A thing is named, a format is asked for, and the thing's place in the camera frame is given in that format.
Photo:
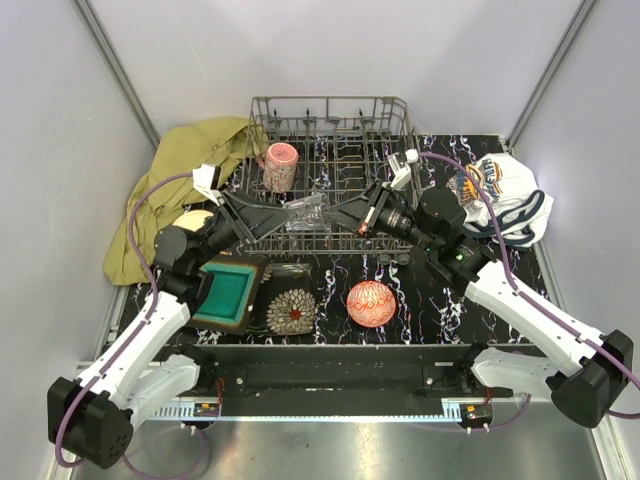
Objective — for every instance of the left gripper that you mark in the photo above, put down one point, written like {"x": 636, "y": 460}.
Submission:
{"x": 259, "y": 219}

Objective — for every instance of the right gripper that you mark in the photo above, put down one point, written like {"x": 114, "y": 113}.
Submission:
{"x": 350, "y": 213}

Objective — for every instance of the clear drinking glass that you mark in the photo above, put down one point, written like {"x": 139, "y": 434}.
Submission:
{"x": 308, "y": 214}

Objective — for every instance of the pink skull pattern mug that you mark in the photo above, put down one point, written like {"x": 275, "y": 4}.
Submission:
{"x": 279, "y": 164}

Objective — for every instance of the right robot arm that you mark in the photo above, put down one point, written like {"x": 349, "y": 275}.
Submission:
{"x": 582, "y": 371}

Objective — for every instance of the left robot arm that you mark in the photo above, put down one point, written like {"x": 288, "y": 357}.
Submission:
{"x": 95, "y": 415}

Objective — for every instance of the teal square ceramic dish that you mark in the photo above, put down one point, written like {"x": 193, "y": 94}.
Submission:
{"x": 229, "y": 302}

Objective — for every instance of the cream round floral plate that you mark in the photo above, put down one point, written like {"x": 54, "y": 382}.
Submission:
{"x": 193, "y": 220}

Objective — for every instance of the olive green cloth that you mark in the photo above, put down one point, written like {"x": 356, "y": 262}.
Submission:
{"x": 223, "y": 141}

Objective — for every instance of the red patterned bowl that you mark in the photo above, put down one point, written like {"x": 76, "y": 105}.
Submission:
{"x": 371, "y": 304}

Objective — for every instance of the black floral square plate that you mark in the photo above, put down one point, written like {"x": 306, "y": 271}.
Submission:
{"x": 285, "y": 302}

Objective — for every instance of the white printed t-shirt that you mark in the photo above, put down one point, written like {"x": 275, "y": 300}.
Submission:
{"x": 500, "y": 194}

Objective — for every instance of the grey wire dish rack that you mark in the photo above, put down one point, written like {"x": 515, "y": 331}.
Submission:
{"x": 343, "y": 144}

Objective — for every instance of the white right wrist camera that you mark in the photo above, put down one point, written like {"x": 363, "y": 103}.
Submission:
{"x": 401, "y": 167}

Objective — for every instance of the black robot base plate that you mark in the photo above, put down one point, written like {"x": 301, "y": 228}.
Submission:
{"x": 336, "y": 383}

